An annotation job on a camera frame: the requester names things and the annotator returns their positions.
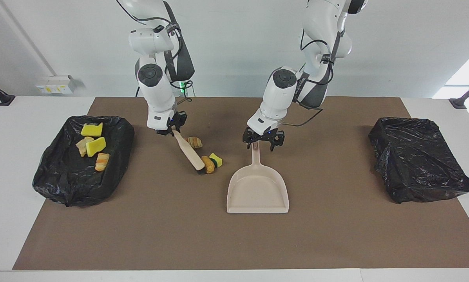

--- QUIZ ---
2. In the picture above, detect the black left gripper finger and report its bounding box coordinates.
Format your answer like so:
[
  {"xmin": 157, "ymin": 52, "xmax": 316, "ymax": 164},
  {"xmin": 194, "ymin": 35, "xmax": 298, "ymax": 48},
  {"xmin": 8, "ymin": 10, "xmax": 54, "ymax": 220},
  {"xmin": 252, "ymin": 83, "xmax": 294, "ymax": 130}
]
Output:
[
  {"xmin": 269, "ymin": 131, "xmax": 286, "ymax": 152},
  {"xmin": 242, "ymin": 131, "xmax": 258, "ymax": 150}
]

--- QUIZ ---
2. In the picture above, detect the beige hand brush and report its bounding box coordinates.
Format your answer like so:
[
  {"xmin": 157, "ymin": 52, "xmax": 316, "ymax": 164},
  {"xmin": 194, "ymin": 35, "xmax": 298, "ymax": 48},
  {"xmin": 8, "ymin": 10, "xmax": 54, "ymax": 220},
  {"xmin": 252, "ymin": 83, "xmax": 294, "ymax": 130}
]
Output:
[{"xmin": 173, "ymin": 130, "xmax": 206, "ymax": 175}]

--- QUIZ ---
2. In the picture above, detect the brown bread roll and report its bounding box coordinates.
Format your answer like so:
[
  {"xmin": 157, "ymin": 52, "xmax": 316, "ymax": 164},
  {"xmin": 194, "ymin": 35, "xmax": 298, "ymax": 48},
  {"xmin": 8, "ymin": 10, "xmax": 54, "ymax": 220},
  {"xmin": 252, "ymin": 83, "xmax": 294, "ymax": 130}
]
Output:
[{"xmin": 201, "ymin": 155, "xmax": 216, "ymax": 174}]

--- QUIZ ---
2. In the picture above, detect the beige plastic dustpan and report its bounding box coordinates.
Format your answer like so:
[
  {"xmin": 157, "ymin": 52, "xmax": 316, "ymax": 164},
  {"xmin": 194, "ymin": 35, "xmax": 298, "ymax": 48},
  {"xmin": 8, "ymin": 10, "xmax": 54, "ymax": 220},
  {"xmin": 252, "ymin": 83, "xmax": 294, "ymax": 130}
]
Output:
[{"xmin": 226, "ymin": 141, "xmax": 290, "ymax": 214}]

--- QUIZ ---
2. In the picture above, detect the large pale bread lump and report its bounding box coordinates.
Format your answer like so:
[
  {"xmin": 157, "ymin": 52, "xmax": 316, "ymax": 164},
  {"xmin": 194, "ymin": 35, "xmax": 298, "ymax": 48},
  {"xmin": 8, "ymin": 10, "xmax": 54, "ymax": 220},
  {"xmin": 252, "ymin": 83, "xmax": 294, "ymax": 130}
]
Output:
[{"xmin": 95, "ymin": 153, "xmax": 110, "ymax": 172}]

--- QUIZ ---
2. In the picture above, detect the wedge yellow sponge piece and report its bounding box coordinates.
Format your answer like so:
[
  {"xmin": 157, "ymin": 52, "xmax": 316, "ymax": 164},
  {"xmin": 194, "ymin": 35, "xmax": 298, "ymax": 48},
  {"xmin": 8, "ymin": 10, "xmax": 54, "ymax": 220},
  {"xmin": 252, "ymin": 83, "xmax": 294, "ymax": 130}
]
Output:
[{"xmin": 86, "ymin": 137, "xmax": 107, "ymax": 157}]

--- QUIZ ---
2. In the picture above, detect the notched yellow sponge piece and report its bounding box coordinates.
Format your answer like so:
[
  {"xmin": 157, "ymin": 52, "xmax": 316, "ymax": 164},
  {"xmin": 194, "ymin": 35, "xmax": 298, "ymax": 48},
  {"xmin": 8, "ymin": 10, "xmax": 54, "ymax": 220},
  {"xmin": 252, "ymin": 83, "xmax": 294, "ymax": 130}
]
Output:
[{"xmin": 81, "ymin": 123, "xmax": 103, "ymax": 137}]

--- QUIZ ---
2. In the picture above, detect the small pale bread chunk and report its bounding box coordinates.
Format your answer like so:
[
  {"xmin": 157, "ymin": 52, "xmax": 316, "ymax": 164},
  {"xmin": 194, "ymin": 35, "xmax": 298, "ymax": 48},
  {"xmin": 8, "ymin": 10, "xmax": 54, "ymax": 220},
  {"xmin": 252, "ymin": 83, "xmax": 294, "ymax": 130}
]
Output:
[{"xmin": 76, "ymin": 136, "xmax": 94, "ymax": 157}]

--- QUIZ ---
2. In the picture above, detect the black bag lined bin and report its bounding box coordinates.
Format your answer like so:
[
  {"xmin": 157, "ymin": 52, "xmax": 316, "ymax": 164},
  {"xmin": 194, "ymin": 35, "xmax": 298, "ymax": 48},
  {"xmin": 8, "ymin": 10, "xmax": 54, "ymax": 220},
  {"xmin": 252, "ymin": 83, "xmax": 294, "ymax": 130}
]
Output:
[
  {"xmin": 368, "ymin": 117, "xmax": 469, "ymax": 204},
  {"xmin": 32, "ymin": 115, "xmax": 135, "ymax": 207}
]

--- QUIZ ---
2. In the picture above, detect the brown table mat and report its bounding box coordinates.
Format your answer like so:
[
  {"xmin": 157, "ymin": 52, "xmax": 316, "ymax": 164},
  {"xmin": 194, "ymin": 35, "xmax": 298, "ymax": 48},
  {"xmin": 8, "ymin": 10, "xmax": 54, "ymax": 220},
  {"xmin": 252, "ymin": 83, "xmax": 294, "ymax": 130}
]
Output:
[{"xmin": 13, "ymin": 97, "xmax": 469, "ymax": 271}]

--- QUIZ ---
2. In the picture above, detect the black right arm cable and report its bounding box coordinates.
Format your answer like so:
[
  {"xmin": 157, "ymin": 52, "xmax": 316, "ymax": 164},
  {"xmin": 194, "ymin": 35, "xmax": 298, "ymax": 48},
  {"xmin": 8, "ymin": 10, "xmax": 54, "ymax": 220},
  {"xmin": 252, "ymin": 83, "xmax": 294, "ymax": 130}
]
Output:
[{"xmin": 117, "ymin": 0, "xmax": 196, "ymax": 103}]

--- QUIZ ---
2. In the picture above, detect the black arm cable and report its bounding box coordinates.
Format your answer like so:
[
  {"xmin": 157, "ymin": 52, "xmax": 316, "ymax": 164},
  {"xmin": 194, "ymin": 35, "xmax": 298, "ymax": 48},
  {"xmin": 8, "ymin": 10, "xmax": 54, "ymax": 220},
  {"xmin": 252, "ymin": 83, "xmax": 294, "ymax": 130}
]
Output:
[
  {"xmin": 283, "ymin": 29, "xmax": 342, "ymax": 128},
  {"xmin": 117, "ymin": 0, "xmax": 196, "ymax": 103}
]

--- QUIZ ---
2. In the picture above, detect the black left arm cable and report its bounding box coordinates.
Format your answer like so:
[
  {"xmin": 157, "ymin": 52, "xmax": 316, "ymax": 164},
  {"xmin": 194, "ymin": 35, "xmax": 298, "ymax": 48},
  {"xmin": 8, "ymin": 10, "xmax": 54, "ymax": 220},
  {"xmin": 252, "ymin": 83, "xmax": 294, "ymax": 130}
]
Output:
[{"xmin": 283, "ymin": 29, "xmax": 342, "ymax": 128}]

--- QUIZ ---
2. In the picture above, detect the white wall socket box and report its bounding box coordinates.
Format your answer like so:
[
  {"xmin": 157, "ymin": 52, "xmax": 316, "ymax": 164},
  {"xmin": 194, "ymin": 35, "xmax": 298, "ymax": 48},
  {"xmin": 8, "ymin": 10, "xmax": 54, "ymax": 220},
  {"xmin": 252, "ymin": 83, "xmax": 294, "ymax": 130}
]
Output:
[{"xmin": 36, "ymin": 75, "xmax": 76, "ymax": 94}]

